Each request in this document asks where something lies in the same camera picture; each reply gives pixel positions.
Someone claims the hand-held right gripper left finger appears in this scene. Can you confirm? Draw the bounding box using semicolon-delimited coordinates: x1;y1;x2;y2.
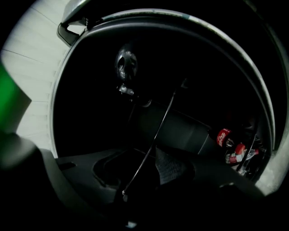
54;148;149;205

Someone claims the black mini fridge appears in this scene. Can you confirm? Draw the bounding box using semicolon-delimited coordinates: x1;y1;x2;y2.
48;8;289;199

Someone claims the black glossy plastic part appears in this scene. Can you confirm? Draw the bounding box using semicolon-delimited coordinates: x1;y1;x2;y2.
114;44;138;82

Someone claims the cola bottle with red label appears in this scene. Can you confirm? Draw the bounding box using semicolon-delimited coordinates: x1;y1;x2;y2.
209;128;235;148

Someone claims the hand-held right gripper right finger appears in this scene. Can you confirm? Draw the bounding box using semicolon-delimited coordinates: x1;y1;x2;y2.
155;146;265;205

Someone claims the clear bottle with red label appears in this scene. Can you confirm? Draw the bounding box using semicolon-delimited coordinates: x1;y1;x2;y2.
224;148;260;165

